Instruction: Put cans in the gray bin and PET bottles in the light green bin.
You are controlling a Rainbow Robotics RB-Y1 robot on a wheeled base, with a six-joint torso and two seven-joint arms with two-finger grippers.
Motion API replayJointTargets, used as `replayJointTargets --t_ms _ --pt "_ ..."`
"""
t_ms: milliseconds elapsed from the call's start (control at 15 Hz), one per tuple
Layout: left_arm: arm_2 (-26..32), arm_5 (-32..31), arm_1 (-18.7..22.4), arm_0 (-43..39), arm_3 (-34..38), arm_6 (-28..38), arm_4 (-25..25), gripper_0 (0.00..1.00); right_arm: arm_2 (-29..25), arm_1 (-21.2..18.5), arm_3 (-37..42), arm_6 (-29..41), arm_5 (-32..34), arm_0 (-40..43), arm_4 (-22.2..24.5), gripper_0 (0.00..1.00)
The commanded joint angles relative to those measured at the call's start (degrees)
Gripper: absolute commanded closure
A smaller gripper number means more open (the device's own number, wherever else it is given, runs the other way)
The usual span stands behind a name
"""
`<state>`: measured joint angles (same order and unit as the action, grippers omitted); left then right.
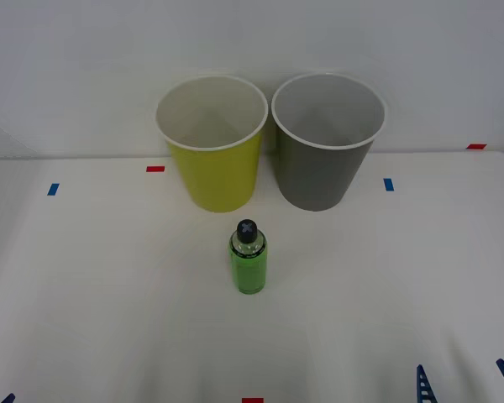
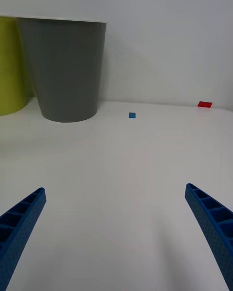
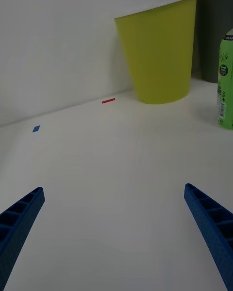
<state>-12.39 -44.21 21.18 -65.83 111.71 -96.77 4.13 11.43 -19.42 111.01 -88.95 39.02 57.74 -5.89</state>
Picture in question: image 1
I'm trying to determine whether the green plastic bottle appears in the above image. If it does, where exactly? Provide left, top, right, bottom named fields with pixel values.
left=228, top=218, right=268, bottom=296

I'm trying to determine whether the yellow-green plastic bin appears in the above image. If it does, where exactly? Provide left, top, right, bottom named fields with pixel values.
left=155, top=74, right=270, bottom=214

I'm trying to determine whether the grey plastic bin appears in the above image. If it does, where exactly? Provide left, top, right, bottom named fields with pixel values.
left=270, top=71, right=386, bottom=212

